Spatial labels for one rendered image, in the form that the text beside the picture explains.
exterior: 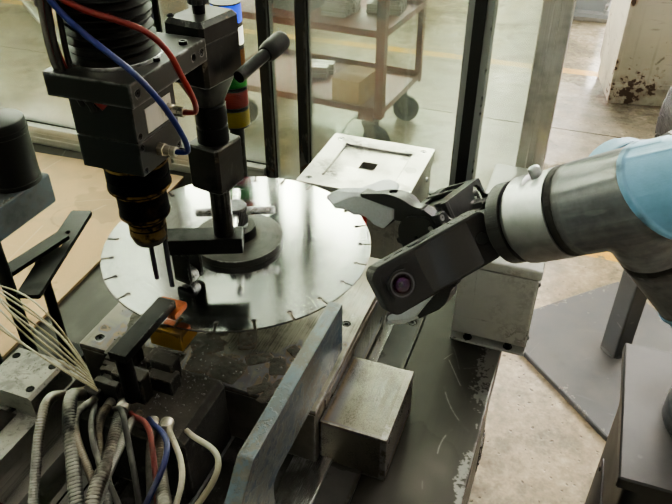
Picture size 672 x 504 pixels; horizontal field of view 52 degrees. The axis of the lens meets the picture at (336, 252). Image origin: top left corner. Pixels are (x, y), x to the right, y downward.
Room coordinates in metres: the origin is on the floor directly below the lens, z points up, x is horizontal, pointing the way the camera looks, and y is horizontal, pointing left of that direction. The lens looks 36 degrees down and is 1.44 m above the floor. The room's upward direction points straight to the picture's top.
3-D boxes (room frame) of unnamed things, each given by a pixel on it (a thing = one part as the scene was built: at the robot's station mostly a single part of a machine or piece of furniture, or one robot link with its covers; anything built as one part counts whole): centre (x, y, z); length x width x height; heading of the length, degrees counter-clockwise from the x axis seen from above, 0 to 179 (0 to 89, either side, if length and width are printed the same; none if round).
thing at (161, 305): (0.52, 0.19, 0.95); 0.10 x 0.03 x 0.07; 159
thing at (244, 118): (1.00, 0.16, 0.98); 0.05 x 0.04 x 0.03; 69
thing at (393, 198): (0.55, -0.06, 1.09); 0.09 x 0.02 x 0.05; 50
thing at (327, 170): (1.00, -0.05, 0.82); 0.18 x 0.18 x 0.15; 69
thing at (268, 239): (0.70, 0.12, 0.96); 0.11 x 0.11 x 0.03
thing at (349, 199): (0.60, -0.04, 1.08); 0.09 x 0.06 x 0.03; 50
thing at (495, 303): (0.86, -0.27, 0.82); 0.28 x 0.11 x 0.15; 159
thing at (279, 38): (0.65, 0.09, 1.21); 0.08 x 0.06 x 0.03; 159
